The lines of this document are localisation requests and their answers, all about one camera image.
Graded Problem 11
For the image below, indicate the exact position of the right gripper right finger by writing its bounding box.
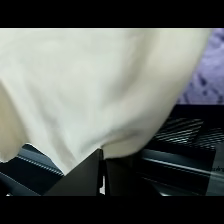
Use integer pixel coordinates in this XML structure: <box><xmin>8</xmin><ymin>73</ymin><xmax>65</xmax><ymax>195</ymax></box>
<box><xmin>103</xmin><ymin>155</ymin><xmax>158</xmax><ymax>197</ymax></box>

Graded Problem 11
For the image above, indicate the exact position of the white garment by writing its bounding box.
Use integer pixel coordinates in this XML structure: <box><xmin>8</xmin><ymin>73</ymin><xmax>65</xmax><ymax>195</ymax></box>
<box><xmin>0</xmin><ymin>27</ymin><xmax>214</xmax><ymax>176</ymax></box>

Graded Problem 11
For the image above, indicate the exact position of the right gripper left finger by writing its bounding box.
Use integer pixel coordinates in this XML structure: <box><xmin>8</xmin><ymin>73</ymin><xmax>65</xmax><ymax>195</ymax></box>
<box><xmin>43</xmin><ymin>148</ymin><xmax>103</xmax><ymax>197</ymax></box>

